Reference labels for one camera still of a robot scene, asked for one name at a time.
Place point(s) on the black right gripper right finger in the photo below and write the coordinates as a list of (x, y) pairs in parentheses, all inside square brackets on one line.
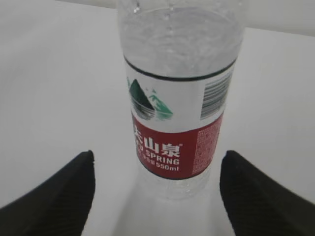
[(256, 205)]

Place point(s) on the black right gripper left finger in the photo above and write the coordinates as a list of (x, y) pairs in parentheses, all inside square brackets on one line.
[(57, 207)]

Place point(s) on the Nongfu Spring water bottle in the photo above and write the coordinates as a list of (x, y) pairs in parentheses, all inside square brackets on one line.
[(179, 57)]

